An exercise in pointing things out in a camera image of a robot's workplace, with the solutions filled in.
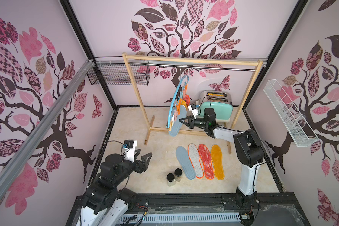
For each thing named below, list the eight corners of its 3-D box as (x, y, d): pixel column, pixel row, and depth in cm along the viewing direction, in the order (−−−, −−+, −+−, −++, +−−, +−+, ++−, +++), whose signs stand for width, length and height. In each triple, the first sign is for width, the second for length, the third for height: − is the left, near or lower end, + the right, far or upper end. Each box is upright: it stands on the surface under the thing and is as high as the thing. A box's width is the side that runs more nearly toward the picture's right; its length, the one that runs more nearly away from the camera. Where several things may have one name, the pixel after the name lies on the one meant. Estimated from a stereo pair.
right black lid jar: (174, 182, 83) (174, 176, 75) (174, 174, 86) (174, 168, 77) (181, 182, 83) (182, 176, 75) (181, 174, 86) (182, 168, 77)
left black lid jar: (167, 186, 81) (166, 181, 73) (167, 178, 84) (166, 173, 76) (174, 186, 81) (174, 181, 73) (174, 178, 84) (174, 173, 76)
